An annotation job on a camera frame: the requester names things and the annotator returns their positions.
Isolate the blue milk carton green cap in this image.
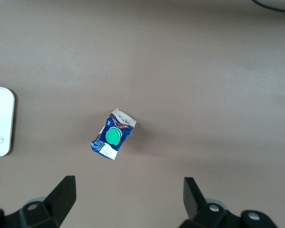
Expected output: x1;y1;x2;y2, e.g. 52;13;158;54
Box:
89;108;137;161

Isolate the cream rabbit print tray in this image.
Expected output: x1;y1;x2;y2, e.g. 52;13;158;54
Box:
0;85;16;157

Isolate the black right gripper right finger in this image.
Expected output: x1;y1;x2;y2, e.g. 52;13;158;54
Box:
179;176;279;228

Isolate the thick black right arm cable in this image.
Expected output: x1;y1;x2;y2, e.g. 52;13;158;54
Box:
251;0;285;13

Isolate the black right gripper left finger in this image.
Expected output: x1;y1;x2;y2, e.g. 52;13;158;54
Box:
0;175;77;228

